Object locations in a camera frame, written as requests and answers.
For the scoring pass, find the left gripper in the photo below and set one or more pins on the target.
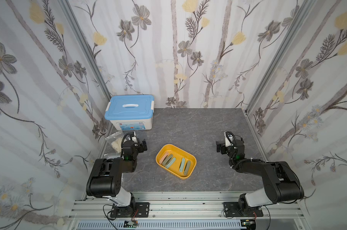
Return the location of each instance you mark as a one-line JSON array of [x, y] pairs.
[[139, 146]]

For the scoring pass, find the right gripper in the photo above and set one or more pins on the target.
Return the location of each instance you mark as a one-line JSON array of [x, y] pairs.
[[220, 147]]

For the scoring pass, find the teal folding fruit knife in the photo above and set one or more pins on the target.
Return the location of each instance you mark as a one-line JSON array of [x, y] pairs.
[[181, 168]]

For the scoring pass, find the olive grey folding fruit knife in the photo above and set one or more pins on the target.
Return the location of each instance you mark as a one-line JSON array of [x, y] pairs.
[[187, 167]]

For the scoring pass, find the yellow plastic tray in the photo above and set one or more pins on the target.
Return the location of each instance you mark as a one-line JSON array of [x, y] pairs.
[[178, 154]]

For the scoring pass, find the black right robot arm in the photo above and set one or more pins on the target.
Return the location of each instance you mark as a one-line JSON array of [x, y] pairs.
[[280, 183]]

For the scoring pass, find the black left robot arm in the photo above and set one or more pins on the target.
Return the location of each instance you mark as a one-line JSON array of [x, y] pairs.
[[105, 179]]

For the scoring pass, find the pink folding fruit knife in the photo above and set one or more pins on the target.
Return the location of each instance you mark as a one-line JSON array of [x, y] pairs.
[[163, 157]]

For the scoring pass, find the grey-green folding fruit knife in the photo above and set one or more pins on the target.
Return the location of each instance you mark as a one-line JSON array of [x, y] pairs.
[[167, 160]]

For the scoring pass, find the blue lid storage box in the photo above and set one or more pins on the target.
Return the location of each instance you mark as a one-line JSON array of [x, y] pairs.
[[130, 112]]

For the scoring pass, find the bag of white gloves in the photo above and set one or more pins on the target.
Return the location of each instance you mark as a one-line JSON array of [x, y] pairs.
[[115, 140]]

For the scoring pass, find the small circuit board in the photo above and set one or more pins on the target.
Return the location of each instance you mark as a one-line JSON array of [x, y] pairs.
[[130, 224]]

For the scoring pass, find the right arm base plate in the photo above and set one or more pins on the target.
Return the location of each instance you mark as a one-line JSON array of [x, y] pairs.
[[235, 210]]

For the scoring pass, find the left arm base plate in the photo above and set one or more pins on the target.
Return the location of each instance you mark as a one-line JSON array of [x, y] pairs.
[[137, 210]]

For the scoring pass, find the aluminium frame rail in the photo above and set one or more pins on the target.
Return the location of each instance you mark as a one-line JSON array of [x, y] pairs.
[[185, 211]]

